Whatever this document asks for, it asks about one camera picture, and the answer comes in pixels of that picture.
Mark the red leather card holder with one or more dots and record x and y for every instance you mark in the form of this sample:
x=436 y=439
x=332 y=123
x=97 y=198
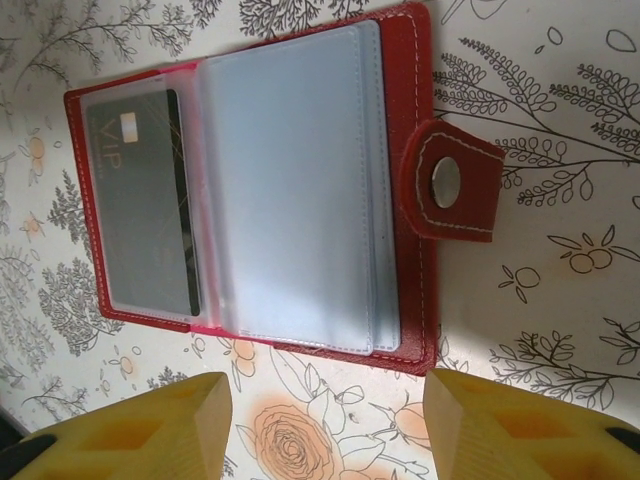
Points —
x=310 y=175

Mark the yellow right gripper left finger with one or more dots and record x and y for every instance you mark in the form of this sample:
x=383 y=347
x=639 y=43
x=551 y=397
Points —
x=150 y=440

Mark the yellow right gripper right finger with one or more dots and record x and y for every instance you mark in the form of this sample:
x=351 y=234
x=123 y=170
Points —
x=525 y=435

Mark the black VIP credit card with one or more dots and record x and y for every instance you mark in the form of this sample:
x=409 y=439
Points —
x=145 y=210

